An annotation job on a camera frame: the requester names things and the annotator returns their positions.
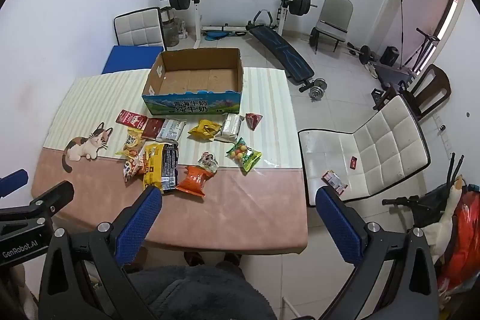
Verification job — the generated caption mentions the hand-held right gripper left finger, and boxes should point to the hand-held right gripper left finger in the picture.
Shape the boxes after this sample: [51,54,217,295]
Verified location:
[39,185,164,320]

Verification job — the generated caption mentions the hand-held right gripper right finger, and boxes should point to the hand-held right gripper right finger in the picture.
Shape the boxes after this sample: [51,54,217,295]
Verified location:
[315,186,439,320]

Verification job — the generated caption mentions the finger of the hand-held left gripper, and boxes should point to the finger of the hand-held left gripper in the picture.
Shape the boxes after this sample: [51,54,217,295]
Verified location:
[0,169,29,198]
[33,180,75,220]

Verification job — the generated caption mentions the panda cartoon snack packet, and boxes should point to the panda cartoon snack packet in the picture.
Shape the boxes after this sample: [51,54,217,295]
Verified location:
[122,155,146,183]

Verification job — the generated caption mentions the large yellow black snack packet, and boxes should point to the large yellow black snack packet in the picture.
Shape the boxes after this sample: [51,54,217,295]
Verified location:
[143,142,180,193]

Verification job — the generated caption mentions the brown orange snack packet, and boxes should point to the brown orange snack packet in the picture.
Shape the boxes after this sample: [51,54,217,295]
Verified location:
[115,129,147,157]

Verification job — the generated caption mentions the small white portrait packet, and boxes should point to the small white portrait packet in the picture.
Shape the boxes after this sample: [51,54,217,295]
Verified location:
[197,151,219,174]

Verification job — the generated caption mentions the small yellow snack packet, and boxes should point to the small yellow snack packet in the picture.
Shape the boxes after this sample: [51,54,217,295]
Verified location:
[187,119,222,141]

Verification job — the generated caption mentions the cardboard box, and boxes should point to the cardboard box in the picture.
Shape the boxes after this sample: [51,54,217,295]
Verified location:
[142,48,244,116]

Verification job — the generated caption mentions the pink white snack packet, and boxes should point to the pink white snack packet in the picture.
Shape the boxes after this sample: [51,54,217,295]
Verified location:
[322,170,347,196]

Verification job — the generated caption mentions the person's dark fleece clothing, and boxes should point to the person's dark fleece clothing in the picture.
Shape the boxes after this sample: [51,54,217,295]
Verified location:
[127,262,278,320]

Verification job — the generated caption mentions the white padded chair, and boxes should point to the white padded chair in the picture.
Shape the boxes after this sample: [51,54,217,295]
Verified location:
[113,7,166,51]
[298,95,431,207]

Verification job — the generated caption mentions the white grey snack packet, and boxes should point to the white grey snack packet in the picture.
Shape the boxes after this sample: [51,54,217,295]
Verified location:
[155,118,187,144]

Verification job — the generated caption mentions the green packet with yellow balls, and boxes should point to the green packet with yellow balls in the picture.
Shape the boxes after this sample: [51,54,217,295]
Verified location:
[225,137,262,174]

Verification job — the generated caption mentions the white goose plush toy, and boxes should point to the white goose plush toy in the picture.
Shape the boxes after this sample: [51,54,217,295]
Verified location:
[424,175,466,264]

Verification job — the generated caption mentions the red bag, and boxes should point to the red bag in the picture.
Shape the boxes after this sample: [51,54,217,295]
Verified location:
[437,185,480,291]

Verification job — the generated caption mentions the red triangular snack packet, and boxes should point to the red triangular snack packet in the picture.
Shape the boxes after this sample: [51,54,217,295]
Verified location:
[245,112,264,131]

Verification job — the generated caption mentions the chrome dumbbell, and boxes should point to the chrome dumbbell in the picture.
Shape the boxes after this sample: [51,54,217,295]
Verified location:
[308,78,328,101]

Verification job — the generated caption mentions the blue floor mat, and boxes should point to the blue floor mat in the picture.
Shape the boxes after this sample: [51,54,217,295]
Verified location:
[102,46,164,74]

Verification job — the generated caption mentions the dark flat panel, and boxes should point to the dark flat panel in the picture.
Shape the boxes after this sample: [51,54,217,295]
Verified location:
[375,63,417,90]

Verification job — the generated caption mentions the black floor dumbbell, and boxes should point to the black floor dumbbell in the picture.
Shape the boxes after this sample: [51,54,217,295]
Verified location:
[347,43,376,65]

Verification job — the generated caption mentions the dark wooden chair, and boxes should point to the dark wooden chair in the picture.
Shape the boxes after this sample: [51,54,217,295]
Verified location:
[373,64,452,122]

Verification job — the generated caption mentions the black speaker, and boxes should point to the black speaker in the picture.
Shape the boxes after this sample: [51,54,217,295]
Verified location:
[380,46,400,66]

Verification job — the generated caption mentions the black sit-up bench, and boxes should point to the black sit-up bench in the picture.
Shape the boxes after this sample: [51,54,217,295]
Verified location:
[245,10,316,93]

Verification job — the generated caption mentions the clear water jug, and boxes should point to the clear water jug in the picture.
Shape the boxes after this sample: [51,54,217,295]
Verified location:
[161,7,182,48]

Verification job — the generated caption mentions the black folding stand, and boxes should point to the black folding stand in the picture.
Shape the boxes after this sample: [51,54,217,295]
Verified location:
[399,0,439,69]

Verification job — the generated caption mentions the grey chair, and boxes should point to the grey chair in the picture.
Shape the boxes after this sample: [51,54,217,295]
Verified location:
[310,0,354,54]

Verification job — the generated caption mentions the white squat rack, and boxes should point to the white squat rack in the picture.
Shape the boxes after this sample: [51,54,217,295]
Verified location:
[191,0,297,47]

